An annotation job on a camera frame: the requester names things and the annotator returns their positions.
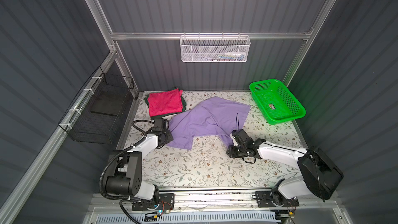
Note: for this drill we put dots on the white vented panel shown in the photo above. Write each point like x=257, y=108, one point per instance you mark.
x=211, y=217

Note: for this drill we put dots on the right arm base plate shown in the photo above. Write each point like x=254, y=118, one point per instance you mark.
x=267, y=198

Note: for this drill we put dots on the purple t shirt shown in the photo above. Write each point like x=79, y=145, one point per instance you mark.
x=212, y=117

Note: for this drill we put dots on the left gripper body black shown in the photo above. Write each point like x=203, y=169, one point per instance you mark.
x=167, y=136

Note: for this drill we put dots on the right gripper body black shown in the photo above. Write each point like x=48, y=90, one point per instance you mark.
x=236, y=151

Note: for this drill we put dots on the folded dark green t shirt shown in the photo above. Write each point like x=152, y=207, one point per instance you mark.
x=183, y=104

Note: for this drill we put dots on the black wire basket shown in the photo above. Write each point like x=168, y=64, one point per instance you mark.
x=101, y=112

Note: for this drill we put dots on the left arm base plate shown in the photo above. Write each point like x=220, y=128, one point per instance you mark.
x=160, y=201

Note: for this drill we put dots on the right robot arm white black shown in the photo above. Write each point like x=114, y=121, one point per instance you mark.
x=319, y=175

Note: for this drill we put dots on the white wire mesh basket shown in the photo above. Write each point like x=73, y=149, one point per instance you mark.
x=196, y=49

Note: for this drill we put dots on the folded magenta t shirt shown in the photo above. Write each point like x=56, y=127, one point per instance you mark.
x=164, y=102

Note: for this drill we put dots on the white spray bottle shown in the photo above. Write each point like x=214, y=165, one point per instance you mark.
x=236, y=55

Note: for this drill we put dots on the green plastic basket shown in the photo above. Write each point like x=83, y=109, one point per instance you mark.
x=276, y=102

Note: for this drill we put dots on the floral table cloth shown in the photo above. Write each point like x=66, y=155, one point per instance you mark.
x=207, y=164

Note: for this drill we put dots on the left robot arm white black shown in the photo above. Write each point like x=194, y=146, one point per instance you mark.
x=122, y=177

